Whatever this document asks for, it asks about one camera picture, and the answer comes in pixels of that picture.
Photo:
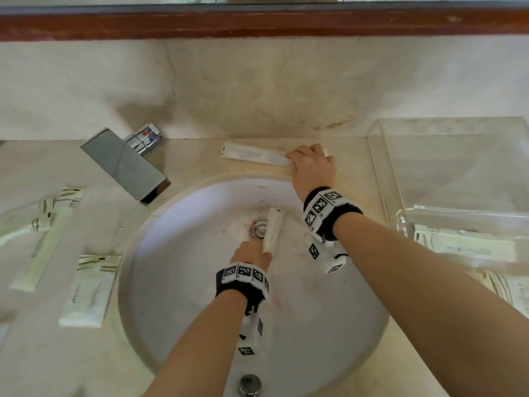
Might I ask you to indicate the beige marble countertop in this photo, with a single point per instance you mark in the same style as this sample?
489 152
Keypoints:
41 161

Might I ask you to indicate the transparent tray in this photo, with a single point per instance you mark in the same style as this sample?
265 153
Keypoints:
454 169

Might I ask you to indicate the person's right hand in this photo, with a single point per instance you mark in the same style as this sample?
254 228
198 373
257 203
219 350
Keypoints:
314 169

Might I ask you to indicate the person's left hand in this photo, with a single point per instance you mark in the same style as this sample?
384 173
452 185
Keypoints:
250 254

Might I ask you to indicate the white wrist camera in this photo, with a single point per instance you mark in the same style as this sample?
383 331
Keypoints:
253 334
324 258

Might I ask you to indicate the chrome faucet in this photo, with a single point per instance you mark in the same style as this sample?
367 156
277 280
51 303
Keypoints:
124 165

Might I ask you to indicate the chrome overflow cap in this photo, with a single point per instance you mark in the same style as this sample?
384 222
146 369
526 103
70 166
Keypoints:
250 386

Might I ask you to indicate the black marker-tagged wristband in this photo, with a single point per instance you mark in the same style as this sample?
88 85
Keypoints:
241 283
330 212

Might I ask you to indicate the white sink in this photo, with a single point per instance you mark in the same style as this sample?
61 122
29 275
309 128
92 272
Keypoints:
330 318

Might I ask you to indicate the person's left forearm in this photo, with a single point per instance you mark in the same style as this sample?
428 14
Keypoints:
198 347

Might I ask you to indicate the person's right forearm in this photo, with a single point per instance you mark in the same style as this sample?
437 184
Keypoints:
434 293

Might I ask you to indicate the wooden framed mirror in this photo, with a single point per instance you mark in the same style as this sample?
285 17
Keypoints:
248 20

